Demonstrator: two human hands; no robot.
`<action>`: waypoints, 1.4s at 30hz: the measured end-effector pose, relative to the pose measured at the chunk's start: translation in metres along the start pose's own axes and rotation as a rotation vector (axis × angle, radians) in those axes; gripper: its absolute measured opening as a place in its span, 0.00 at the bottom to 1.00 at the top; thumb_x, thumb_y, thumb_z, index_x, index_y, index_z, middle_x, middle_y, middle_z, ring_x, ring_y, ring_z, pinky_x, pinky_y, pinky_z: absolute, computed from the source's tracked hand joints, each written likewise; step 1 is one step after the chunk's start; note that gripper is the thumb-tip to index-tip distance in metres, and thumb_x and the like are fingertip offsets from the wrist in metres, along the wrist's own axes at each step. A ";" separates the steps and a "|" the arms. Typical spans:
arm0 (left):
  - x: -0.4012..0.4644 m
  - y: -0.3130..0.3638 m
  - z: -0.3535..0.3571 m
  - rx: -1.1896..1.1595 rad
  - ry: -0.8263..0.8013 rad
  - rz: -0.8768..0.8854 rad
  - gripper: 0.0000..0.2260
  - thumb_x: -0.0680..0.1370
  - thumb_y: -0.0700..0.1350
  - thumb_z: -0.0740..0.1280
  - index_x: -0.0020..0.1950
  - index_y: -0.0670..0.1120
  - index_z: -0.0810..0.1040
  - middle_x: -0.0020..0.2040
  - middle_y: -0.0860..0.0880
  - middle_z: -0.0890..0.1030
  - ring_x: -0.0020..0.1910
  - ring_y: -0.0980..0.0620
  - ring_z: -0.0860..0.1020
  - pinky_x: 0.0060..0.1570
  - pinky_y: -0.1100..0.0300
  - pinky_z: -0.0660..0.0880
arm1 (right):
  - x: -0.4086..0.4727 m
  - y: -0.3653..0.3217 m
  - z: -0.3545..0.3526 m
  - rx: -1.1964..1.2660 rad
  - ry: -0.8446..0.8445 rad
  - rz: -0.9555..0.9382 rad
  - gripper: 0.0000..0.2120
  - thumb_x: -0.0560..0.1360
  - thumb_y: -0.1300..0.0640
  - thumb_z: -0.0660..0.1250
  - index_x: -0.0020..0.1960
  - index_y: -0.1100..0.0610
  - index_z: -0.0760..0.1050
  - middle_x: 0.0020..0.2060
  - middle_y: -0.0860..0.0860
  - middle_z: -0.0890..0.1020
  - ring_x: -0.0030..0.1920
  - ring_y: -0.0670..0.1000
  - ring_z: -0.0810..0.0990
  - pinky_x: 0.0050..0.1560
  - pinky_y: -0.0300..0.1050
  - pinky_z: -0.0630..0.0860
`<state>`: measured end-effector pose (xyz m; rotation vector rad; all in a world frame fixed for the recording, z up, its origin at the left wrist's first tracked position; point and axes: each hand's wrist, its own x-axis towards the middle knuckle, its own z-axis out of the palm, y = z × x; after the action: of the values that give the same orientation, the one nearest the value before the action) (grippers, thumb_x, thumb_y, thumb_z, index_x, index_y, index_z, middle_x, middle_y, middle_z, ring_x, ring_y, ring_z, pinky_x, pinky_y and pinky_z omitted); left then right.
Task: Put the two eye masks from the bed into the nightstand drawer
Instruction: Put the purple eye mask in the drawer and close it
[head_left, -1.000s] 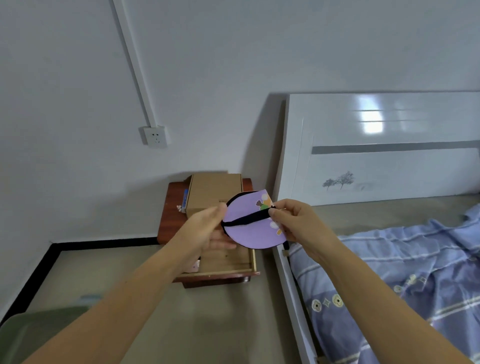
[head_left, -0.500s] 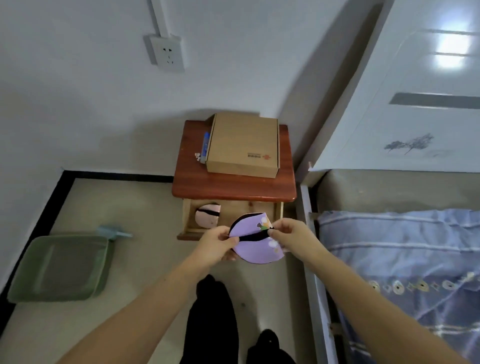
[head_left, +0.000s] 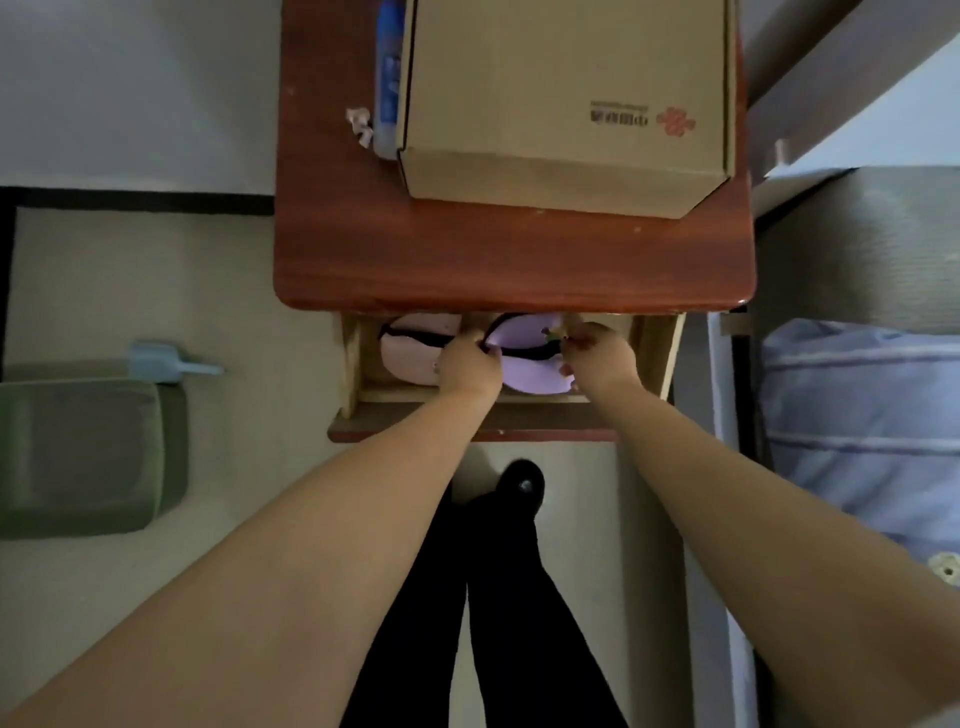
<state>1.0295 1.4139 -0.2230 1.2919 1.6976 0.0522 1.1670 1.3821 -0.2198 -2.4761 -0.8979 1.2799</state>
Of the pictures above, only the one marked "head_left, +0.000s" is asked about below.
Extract person's right forearm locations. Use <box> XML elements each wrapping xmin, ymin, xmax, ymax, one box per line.
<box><xmin>576</xmin><ymin>377</ymin><xmax>960</xmax><ymax>728</ymax></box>

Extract grey bed frame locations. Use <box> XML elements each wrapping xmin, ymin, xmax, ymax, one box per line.
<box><xmin>748</xmin><ymin>165</ymin><xmax>960</xmax><ymax>340</ymax></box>

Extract blue striped bedding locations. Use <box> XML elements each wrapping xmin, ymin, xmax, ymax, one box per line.
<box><xmin>756</xmin><ymin>318</ymin><xmax>960</xmax><ymax>562</ymax></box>

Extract person's left forearm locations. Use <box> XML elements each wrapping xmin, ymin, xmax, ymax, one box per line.
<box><xmin>0</xmin><ymin>384</ymin><xmax>505</xmax><ymax>728</ymax></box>

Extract light blue plastic scoop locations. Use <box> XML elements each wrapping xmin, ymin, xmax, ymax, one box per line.
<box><xmin>127</xmin><ymin>340</ymin><xmax>225</xmax><ymax>386</ymax></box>

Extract person's black shoe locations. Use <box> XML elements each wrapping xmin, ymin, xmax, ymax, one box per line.
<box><xmin>495</xmin><ymin>459</ymin><xmax>547</xmax><ymax>520</ymax></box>

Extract person's left hand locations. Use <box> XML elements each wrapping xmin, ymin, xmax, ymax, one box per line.
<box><xmin>435</xmin><ymin>330</ymin><xmax>506</xmax><ymax>403</ymax></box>

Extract brown cardboard box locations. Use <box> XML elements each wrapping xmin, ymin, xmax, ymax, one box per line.
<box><xmin>395</xmin><ymin>0</ymin><xmax>741</xmax><ymax>222</ymax></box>

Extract blue plastic bottle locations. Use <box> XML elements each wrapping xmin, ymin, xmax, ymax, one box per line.
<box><xmin>372</xmin><ymin>0</ymin><xmax>408</xmax><ymax>162</ymax></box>

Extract pink padded garment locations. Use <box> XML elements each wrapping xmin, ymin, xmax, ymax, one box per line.
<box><xmin>378</xmin><ymin>313</ymin><xmax>464</xmax><ymax>386</ymax></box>

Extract wooden drawer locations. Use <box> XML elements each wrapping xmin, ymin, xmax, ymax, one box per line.
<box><xmin>327</xmin><ymin>310</ymin><xmax>688</xmax><ymax>444</ymax></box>

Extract red-brown wooden nightstand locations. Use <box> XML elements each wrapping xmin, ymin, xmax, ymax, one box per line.
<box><xmin>272</xmin><ymin>0</ymin><xmax>758</xmax><ymax>315</ymax></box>

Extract person's black trousers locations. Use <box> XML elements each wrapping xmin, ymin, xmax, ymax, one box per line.
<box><xmin>341</xmin><ymin>480</ymin><xmax>631</xmax><ymax>728</ymax></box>

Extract purple padded garment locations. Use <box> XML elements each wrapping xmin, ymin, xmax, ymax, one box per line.
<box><xmin>482</xmin><ymin>313</ymin><xmax>579</xmax><ymax>396</ymax></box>

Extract green plastic litter tray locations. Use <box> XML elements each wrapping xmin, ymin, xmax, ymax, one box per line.
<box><xmin>0</xmin><ymin>378</ymin><xmax>189</xmax><ymax>540</ymax></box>

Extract person's right hand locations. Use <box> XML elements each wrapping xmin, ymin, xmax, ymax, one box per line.
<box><xmin>558</xmin><ymin>320</ymin><xmax>643</xmax><ymax>399</ymax></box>

